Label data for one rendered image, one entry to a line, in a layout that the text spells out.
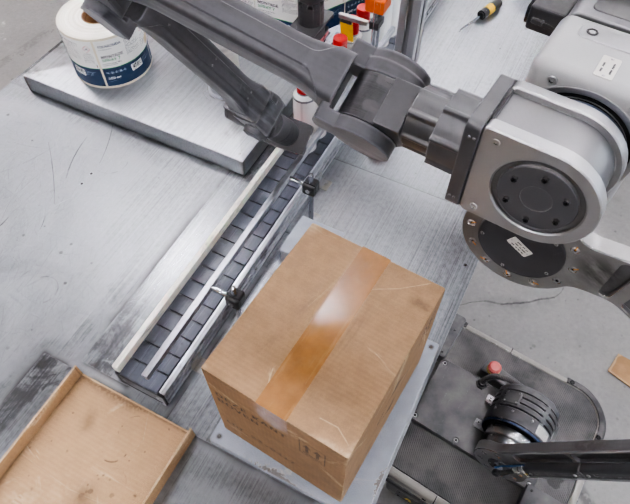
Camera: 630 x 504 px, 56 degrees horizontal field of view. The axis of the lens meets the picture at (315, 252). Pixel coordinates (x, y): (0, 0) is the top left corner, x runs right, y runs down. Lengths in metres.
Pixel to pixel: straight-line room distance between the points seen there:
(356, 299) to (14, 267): 0.80
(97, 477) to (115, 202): 0.62
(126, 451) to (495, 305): 1.50
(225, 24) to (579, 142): 0.39
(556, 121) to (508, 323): 1.67
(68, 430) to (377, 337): 0.61
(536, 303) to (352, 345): 1.52
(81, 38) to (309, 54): 0.97
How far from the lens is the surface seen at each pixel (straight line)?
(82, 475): 1.16
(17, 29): 3.64
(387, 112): 0.64
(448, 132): 0.61
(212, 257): 1.23
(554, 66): 0.63
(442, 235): 1.34
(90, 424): 1.18
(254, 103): 1.05
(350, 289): 0.89
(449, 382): 1.80
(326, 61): 0.68
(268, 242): 1.24
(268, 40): 0.69
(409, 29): 1.35
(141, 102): 1.58
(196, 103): 1.55
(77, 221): 1.43
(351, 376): 0.83
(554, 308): 2.32
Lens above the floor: 1.89
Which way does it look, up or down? 56 degrees down
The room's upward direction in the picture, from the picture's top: straight up
